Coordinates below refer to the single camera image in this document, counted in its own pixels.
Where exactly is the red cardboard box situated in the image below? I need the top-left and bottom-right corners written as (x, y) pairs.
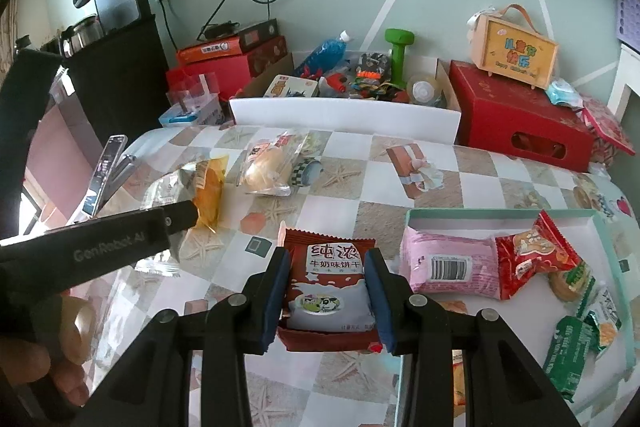
top-left (166, 36), bottom-right (288, 100)

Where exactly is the dark printed flat box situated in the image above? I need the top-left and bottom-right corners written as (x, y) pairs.
top-left (236, 19), bottom-right (279, 52)

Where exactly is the white card box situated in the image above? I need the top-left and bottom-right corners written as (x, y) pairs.
top-left (263, 74), bottom-right (321, 100)

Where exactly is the purple perforated organizer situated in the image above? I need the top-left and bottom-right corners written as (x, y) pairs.
top-left (615, 0), bottom-right (640, 58)

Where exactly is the blue box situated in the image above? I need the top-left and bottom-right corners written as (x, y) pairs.
top-left (159, 99), bottom-right (223, 128)

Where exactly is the green white snack packet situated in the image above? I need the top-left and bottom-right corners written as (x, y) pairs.
top-left (582, 284), bottom-right (623, 360)

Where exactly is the orange flat box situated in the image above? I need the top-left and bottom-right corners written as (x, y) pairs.
top-left (176, 35), bottom-right (246, 66)

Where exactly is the white desk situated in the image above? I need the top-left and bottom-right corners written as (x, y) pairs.
top-left (607, 42), bottom-right (640, 118)

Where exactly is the clear plastic snack packet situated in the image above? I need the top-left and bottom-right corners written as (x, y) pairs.
top-left (132, 171), bottom-right (201, 279)

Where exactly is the red cartoon snack packet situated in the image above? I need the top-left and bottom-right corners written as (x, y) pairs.
top-left (494, 209), bottom-right (585, 301)

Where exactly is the orange yellow snack bag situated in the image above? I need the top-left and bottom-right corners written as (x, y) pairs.
top-left (451, 349), bottom-right (473, 408)

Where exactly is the green dumbbell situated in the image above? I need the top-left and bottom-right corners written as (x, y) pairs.
top-left (384, 28), bottom-right (416, 88)

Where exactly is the orange wooden toy case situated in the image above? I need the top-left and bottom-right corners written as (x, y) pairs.
top-left (467, 4), bottom-right (560, 90)

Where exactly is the green cracker packet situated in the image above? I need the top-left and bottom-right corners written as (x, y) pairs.
top-left (547, 259), bottom-right (597, 304)

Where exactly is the black cabinet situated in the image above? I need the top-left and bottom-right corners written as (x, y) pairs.
top-left (60, 0), bottom-right (171, 132)

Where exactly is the cardboard box with white flap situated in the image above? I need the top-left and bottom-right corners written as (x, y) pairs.
top-left (227, 54), bottom-right (463, 142)

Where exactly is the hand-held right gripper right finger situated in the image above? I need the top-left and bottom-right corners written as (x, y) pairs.
top-left (363, 249), bottom-right (583, 427)

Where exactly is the glass jar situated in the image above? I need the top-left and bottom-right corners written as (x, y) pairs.
top-left (60, 27), bottom-right (78, 58)
top-left (75, 14), bottom-right (101, 50)

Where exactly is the person's left hand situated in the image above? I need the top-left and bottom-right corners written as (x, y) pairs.
top-left (0, 296), bottom-right (97, 408)

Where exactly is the clear bread bun packet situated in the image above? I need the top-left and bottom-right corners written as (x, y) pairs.
top-left (241, 129), bottom-right (326, 196)

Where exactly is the orange cake packet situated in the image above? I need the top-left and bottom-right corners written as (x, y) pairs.
top-left (187, 155), bottom-right (230, 230)

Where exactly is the pink snack packet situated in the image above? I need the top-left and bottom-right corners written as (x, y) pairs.
top-left (400, 227), bottom-right (501, 301)

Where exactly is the clear plastic box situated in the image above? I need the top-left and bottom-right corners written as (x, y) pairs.
top-left (165, 73), bottom-right (221, 108)

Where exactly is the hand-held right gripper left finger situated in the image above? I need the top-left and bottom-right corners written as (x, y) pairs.
top-left (82, 248), bottom-right (293, 427)

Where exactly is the large red gift box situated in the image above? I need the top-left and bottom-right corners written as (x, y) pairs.
top-left (447, 59), bottom-right (596, 172)

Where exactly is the light blue wipes pack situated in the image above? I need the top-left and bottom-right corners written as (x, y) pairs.
top-left (545, 78), bottom-right (583, 108)

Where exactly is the teal-rimmed white tray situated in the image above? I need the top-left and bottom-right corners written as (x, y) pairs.
top-left (397, 207), bottom-right (631, 427)

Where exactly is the pile of colourful toys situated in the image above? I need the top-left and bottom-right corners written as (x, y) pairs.
top-left (320, 51), bottom-right (408, 102)

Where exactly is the clear acrylic stand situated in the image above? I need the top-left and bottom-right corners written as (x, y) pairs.
top-left (75, 134), bottom-right (136, 223)

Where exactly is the dark green snack packet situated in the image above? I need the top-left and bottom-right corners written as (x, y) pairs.
top-left (542, 314), bottom-right (598, 404)

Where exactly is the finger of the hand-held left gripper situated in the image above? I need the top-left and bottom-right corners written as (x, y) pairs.
top-left (164, 201), bottom-right (199, 244)

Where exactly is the blue bottle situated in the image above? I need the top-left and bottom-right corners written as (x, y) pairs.
top-left (295, 31), bottom-right (353, 80)

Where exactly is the brown milk biscuit packet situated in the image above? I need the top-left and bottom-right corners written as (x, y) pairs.
top-left (276, 228), bottom-right (377, 354)

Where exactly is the checkered tablecloth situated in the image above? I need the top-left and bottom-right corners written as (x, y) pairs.
top-left (20, 124), bottom-right (633, 427)

